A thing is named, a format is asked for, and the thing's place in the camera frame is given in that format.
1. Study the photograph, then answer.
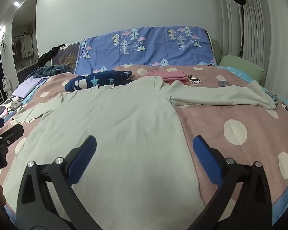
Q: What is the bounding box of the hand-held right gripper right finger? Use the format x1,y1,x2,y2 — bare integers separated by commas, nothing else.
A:
188,135,273,230

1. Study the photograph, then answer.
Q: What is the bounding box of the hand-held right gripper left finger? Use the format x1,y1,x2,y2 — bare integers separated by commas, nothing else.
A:
16,135,103,230

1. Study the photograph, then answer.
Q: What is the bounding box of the light grey t-shirt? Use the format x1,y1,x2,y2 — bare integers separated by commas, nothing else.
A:
2,75,277,230

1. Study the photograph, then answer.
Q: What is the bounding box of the dark patterned bedding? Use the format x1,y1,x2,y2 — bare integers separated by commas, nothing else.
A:
0,96,24,124

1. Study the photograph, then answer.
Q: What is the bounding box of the pink polka dot blanket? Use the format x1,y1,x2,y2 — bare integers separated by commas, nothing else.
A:
0,63,288,223

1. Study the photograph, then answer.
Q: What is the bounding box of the white plush toy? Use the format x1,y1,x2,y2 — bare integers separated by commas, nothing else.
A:
1,75,12,93

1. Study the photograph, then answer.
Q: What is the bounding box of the lavender cloth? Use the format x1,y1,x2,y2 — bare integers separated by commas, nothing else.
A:
12,76,53,99

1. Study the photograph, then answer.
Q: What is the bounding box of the grey-blue fleece blanket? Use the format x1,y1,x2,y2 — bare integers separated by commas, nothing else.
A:
24,65,71,81

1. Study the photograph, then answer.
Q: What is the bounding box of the navy star fleece blanket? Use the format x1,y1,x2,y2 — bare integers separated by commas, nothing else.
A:
64,71,133,92

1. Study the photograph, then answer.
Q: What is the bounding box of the folded salmon garment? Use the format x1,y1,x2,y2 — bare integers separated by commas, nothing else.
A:
162,77,190,85

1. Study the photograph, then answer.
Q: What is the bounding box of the black cloth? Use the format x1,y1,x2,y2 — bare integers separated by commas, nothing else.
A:
36,44,69,69

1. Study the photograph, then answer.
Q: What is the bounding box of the dark gold tree-print cover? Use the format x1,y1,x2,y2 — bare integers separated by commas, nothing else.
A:
51,42,81,75

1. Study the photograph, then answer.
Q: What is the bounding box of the folded pink garment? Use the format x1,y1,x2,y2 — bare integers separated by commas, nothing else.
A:
144,70,185,79

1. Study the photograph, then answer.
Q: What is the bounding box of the large green pillow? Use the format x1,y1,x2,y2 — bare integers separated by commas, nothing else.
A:
218,55,266,85

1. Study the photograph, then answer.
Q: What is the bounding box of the small green pillow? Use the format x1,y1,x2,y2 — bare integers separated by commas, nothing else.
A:
211,38,225,64

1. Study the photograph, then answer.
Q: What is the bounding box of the blue tree-print pillow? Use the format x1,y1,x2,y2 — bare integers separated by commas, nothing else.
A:
75,25,218,75

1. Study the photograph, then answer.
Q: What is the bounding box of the white curtain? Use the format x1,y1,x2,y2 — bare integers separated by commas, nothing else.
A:
212,0,288,130

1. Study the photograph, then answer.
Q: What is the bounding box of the white wall cabinet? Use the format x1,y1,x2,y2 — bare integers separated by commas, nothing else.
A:
12,35,34,59

